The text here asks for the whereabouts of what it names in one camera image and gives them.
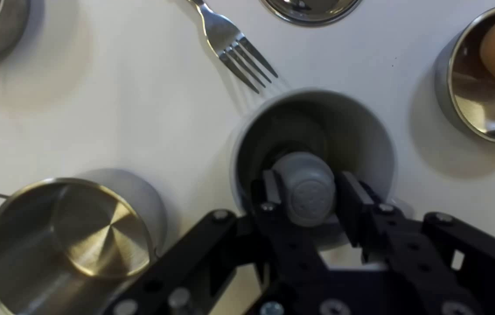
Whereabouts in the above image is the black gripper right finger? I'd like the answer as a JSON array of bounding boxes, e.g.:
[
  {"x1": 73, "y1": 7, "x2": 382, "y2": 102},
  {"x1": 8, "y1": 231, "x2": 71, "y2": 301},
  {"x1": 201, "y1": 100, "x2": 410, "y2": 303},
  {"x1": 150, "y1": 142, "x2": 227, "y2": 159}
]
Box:
[{"x1": 332, "y1": 170, "x2": 495, "y2": 315}]

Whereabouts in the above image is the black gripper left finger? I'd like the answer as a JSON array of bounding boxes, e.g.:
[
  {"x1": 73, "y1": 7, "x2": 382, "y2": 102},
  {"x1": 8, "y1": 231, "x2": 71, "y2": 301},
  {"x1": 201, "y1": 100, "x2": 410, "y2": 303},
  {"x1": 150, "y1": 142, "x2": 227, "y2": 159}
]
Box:
[{"x1": 103, "y1": 168, "x2": 330, "y2": 315}]

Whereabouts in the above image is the grey cylindrical plastic piece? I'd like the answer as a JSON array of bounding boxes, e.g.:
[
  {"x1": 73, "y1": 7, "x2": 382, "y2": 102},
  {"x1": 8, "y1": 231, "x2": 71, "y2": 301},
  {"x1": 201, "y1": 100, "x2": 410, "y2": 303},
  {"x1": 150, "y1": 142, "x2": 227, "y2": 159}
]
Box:
[{"x1": 269, "y1": 151, "x2": 339, "y2": 229}]

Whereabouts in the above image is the white ceramic mug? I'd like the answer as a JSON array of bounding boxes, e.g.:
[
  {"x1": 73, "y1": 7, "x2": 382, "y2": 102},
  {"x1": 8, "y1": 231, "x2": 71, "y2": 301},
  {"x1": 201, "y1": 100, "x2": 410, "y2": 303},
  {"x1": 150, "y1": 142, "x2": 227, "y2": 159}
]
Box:
[{"x1": 227, "y1": 88, "x2": 396, "y2": 254}]

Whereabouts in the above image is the small steel pan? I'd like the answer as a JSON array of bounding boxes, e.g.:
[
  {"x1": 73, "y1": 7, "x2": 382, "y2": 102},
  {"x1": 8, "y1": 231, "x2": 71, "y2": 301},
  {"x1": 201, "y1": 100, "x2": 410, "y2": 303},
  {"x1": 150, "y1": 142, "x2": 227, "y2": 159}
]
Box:
[{"x1": 433, "y1": 2, "x2": 495, "y2": 147}]

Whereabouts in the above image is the round steel lid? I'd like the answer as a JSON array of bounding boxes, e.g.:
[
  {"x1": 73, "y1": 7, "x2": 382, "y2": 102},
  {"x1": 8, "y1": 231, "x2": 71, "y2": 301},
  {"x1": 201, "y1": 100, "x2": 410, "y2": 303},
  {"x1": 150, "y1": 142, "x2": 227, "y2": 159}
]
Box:
[{"x1": 262, "y1": 0, "x2": 365, "y2": 28}]

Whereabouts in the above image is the small steel pot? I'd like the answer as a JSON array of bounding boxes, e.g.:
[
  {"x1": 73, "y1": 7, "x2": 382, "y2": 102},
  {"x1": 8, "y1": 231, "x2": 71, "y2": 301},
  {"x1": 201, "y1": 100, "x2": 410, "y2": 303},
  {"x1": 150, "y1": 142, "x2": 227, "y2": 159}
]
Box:
[{"x1": 0, "y1": 168, "x2": 169, "y2": 315}]

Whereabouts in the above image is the red handled steel fork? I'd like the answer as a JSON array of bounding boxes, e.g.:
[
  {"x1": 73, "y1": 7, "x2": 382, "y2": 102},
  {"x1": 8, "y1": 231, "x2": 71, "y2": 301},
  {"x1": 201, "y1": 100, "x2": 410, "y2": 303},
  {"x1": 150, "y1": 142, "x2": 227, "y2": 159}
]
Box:
[{"x1": 187, "y1": 0, "x2": 279, "y2": 95}]

